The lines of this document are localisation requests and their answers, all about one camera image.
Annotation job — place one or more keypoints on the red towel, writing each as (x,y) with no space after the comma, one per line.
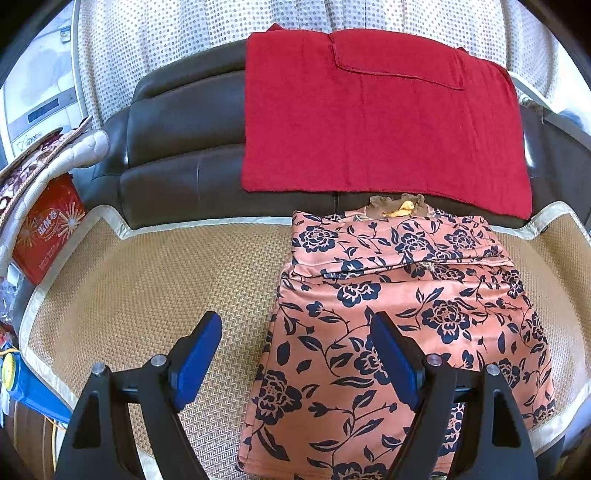
(369,124)

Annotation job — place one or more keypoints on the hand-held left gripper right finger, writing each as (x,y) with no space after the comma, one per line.
(397,364)

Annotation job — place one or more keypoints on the salmon floral print garment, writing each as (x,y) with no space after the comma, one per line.
(351,286)

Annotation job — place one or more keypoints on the red printed box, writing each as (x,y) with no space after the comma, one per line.
(46,230)

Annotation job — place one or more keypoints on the quilted patterned cushion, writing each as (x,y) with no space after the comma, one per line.
(55,154)

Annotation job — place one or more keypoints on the white dotted curtain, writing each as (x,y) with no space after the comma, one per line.
(138,46)

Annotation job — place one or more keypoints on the white appliance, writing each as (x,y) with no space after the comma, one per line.
(37,106)

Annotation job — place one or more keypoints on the black leather sofa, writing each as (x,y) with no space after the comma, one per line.
(184,175)

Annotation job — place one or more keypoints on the woven straw mat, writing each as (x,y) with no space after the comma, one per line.
(138,286)

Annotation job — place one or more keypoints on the blue and yellow plastic item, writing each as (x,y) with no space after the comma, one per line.
(27,387)

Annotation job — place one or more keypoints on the white flat object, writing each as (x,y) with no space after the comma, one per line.
(535,90)

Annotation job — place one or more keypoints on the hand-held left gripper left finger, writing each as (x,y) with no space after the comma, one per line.
(196,364)

